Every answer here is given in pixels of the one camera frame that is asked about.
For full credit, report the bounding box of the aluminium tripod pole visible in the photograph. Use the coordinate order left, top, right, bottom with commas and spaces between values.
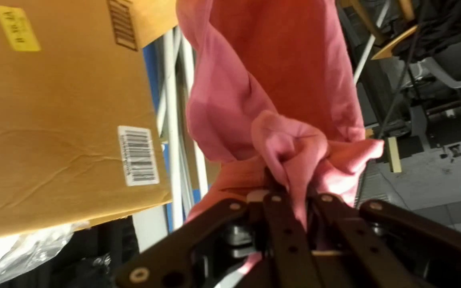
157, 27, 210, 229

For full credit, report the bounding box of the cardboard box on table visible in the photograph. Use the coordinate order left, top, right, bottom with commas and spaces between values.
0, 0, 172, 237

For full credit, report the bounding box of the white plastic bag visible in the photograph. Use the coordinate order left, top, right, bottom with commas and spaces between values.
0, 224, 76, 283

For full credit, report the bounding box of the pink cloth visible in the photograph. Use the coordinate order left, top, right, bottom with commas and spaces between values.
178, 0, 383, 221

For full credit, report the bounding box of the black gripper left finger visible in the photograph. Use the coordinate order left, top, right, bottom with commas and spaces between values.
263, 192, 321, 288

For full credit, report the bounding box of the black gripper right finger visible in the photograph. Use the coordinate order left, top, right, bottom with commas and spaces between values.
309, 193, 418, 288

